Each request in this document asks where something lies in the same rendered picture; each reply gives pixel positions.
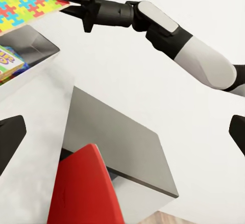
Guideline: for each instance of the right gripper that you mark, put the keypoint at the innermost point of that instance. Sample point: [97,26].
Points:
[94,12]

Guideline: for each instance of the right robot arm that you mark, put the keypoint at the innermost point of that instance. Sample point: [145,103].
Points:
[205,64]

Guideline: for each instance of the board game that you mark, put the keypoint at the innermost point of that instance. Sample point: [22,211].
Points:
[9,63]
[24,68]

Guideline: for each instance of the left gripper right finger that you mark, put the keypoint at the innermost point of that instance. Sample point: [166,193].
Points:
[237,131]

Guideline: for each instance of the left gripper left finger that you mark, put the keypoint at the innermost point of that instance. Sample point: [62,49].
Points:
[12,133]

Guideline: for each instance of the jigsaw puzzle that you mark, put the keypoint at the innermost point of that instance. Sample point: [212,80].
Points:
[5,80]
[17,13]

